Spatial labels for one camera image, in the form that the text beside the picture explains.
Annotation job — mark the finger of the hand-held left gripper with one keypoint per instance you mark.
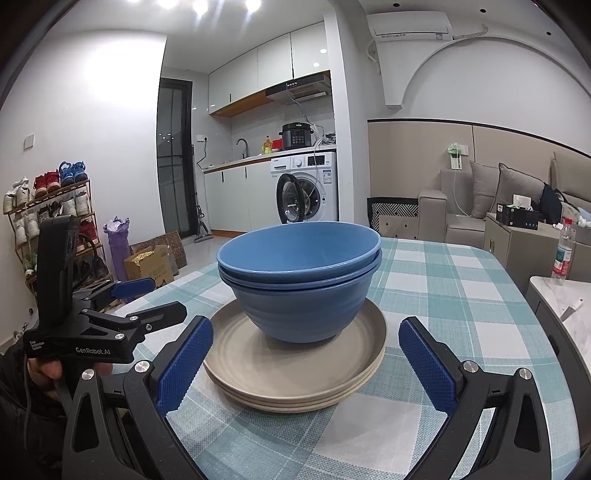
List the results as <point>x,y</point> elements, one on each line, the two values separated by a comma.
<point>164,314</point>
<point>134,287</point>

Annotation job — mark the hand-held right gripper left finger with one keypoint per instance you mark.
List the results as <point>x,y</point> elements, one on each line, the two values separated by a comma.
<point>184,364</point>

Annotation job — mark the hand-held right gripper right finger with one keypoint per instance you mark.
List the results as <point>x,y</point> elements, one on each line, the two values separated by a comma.
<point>427,364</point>

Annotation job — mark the person's left forearm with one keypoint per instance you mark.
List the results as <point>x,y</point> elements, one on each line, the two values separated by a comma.
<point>27,429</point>

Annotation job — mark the person's left hand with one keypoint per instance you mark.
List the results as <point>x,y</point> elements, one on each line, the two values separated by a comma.
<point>48,369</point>

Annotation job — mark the open cardboard box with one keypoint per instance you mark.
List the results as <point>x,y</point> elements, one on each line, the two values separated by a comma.
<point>152,270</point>

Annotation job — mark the purple bag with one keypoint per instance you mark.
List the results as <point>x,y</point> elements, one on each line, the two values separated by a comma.
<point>117,254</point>

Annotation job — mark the wooden shoe rack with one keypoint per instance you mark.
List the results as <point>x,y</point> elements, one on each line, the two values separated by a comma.
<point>89,203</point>

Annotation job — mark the shoe rack with shoes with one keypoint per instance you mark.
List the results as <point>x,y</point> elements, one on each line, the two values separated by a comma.
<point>46,182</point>

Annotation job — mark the white lower kitchen cabinets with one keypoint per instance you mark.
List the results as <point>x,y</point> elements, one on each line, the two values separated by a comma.
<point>231,198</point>

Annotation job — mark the white kitchen cabinets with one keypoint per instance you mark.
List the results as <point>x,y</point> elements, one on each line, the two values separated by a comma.
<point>272,60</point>
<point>231,198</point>

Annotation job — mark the black glass door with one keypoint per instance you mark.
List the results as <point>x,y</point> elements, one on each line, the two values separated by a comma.
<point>173,161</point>

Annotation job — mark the grey side cabinet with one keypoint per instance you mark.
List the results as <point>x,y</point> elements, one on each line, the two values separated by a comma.
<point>517,249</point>

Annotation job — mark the grey sofa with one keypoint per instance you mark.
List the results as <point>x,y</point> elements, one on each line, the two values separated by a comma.
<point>431,217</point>

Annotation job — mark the small knife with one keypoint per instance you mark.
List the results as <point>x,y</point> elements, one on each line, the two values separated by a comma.
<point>572,308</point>

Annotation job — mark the marble coffee table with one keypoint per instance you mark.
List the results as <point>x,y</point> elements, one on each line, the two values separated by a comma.
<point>568,295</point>

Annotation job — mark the black white patterned chair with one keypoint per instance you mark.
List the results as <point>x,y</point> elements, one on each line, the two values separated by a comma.
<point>392,210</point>

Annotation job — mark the black box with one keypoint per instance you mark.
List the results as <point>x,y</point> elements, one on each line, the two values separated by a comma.
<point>512,217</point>

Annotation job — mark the plastic water bottle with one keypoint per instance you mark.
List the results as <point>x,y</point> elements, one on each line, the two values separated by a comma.
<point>562,254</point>

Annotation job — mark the kitchen faucet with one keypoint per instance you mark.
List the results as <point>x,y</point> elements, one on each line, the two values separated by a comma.
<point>246,146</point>

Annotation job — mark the grey pillow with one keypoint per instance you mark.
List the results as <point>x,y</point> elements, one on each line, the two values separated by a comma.
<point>485,189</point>
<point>519,184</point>

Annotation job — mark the yellow bottle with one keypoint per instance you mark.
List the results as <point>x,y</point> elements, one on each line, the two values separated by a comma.
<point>267,147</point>

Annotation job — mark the white washing machine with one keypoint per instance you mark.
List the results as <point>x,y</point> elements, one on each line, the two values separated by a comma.
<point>318,184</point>

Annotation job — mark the black bag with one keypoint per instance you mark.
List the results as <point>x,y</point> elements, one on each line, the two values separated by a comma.
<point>549,203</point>

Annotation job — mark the red container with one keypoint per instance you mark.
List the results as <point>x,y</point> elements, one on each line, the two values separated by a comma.
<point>277,144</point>

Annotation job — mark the black pressure cooker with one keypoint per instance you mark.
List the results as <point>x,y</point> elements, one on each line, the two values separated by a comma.
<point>298,137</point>

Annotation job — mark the range hood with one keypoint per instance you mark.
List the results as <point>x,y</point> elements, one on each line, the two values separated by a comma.
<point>300,90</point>

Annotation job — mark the white upper kitchen cabinets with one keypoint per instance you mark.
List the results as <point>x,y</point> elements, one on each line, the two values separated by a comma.
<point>272,60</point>

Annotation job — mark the white air conditioner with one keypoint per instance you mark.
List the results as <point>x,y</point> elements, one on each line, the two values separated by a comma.
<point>406,25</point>

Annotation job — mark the white wall switch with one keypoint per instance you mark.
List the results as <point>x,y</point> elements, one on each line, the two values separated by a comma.
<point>28,141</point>

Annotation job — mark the wall socket with green charger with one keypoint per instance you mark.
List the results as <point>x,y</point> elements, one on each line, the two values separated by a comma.
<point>455,150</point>

